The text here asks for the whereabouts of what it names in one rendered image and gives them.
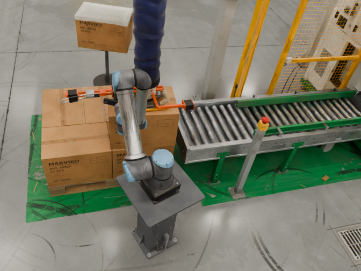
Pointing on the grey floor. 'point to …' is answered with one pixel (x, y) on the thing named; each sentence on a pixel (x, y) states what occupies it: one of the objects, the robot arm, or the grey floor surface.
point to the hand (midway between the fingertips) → (113, 91)
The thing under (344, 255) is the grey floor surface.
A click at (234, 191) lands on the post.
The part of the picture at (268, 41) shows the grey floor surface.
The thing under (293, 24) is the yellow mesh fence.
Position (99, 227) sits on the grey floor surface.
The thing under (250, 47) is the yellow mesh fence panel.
